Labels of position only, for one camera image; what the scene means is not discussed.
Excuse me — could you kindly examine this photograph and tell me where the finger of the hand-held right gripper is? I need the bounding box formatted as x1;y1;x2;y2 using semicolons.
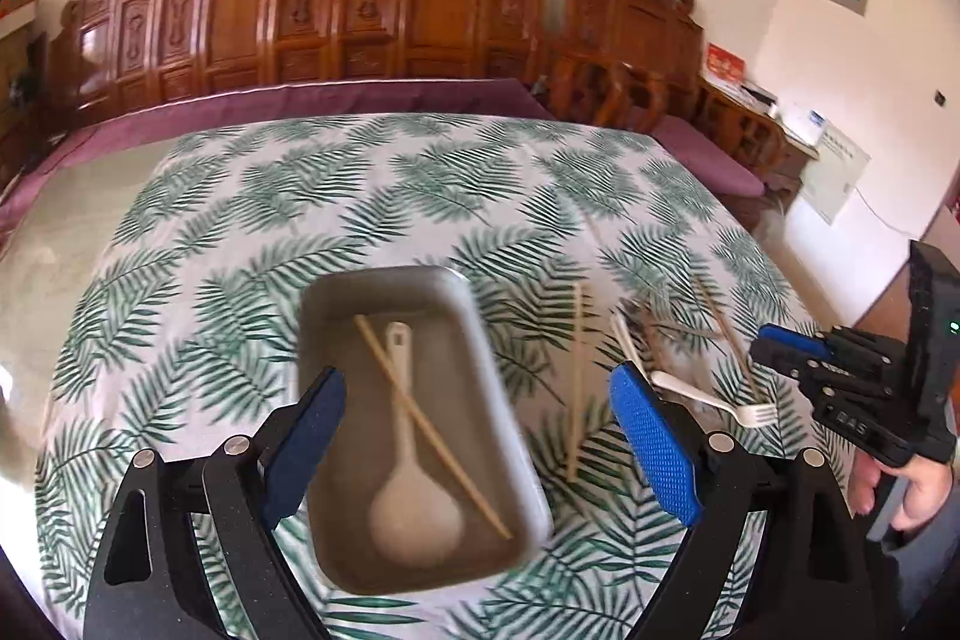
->
750;323;899;390
799;377;912;465

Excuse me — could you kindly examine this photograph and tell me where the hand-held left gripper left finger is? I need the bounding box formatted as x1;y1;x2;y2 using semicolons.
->
82;366;350;640

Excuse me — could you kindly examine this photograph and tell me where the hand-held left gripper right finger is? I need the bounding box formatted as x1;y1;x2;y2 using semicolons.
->
607;361;875;640

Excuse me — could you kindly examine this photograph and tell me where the white plastic fork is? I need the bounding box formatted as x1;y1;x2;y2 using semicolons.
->
649;370;779;429

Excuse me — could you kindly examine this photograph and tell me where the metal utensil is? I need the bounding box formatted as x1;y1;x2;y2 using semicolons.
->
634;299;706;378

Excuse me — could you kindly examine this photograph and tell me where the grey metal tray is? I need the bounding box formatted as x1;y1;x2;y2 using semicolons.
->
298;265;554;594

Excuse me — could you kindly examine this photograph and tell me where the person's right forearm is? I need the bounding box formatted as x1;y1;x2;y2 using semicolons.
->
862;520;960;618

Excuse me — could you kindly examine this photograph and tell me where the person's right hand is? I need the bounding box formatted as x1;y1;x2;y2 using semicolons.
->
847;451;955;540

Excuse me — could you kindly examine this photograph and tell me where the white rice spoon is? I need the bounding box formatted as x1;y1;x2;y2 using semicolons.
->
367;321;467;566

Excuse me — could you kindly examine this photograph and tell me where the purple cushion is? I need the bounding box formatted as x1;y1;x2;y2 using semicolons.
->
656;115;766;199

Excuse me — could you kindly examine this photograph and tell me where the wooden side table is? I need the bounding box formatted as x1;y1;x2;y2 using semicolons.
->
697;74;818;191

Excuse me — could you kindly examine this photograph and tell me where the white box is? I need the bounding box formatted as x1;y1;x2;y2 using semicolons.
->
780;104;830;146

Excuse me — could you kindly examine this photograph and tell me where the stack of papers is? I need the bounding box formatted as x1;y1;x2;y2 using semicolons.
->
739;81;781;112

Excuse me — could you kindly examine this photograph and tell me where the leaf print tablecloth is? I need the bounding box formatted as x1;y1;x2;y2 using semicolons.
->
34;113;856;640

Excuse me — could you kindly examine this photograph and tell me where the red box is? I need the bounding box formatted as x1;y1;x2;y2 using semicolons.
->
705;42;749;82

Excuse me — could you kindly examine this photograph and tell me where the wooden armchair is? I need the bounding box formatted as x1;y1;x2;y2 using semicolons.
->
544;51;668;135

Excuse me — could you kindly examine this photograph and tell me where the narrow carved wooden headboard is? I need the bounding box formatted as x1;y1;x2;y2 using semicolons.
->
562;0;706;124

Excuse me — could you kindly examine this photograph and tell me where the wide carved wooden headboard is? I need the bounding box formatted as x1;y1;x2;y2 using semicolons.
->
45;0;552;124

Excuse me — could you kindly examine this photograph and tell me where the white cable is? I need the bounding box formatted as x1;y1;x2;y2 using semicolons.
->
855;182;923;240

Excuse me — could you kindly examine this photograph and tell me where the white wall panel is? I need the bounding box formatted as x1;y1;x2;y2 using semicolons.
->
799;122;871;226

